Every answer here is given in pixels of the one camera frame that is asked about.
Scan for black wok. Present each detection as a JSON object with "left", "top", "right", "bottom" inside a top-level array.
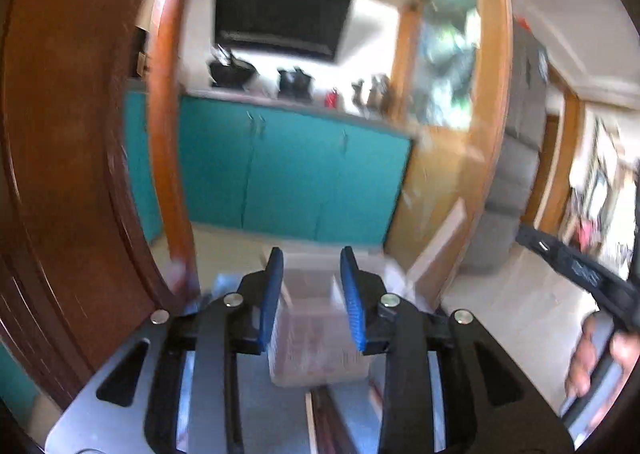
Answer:
[{"left": 207, "top": 47, "right": 258, "bottom": 88}]

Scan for wood framed glass door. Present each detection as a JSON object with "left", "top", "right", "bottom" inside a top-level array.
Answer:
[{"left": 385, "top": 0, "right": 516, "bottom": 305}]

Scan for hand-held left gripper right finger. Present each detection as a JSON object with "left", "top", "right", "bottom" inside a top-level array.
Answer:
[{"left": 340, "top": 247, "right": 576, "bottom": 454}]

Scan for person's right hand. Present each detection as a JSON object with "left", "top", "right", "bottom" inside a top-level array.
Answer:
[{"left": 565, "top": 314, "right": 640, "bottom": 399}]

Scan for blue striped tablecloth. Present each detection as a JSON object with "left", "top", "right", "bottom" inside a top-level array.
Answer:
[{"left": 175, "top": 349, "right": 451, "bottom": 454}]

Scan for grey refrigerator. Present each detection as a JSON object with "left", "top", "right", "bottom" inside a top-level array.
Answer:
[{"left": 465, "top": 19, "right": 551, "bottom": 270}]

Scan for teal lower kitchen cabinet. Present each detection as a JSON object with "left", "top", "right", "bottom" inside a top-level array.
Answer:
[{"left": 122, "top": 89, "right": 416, "bottom": 250}]

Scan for grey kitchen countertop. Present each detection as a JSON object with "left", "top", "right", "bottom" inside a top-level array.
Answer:
[{"left": 182, "top": 88, "right": 421, "bottom": 137}]

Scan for black cooking pot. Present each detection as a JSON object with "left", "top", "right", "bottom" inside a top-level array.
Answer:
[{"left": 276, "top": 67, "right": 315, "bottom": 98}]

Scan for brown wooden door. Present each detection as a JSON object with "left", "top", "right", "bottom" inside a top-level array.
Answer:
[{"left": 0, "top": 0, "right": 203, "bottom": 415}]

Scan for black range hood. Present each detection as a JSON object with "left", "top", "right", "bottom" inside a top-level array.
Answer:
[{"left": 214, "top": 0, "right": 357, "bottom": 62}]

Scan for dark bottles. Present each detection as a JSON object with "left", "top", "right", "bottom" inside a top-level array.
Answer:
[{"left": 350, "top": 73, "right": 397, "bottom": 116}]

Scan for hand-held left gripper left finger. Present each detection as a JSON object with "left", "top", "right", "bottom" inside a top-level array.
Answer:
[{"left": 45, "top": 248, "right": 284, "bottom": 454}]

